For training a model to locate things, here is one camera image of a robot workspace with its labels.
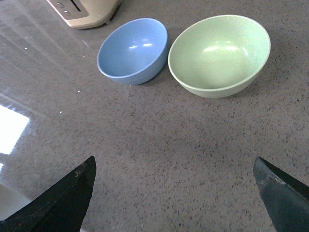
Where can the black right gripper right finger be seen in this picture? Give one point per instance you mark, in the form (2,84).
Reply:
(285,198)

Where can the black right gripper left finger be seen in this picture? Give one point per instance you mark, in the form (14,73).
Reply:
(61,208)

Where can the green bowl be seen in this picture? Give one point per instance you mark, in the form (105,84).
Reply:
(219,56)

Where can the blue bowl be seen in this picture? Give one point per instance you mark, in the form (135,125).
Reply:
(135,52)

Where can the cream toaster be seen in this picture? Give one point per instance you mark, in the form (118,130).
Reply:
(85,14)

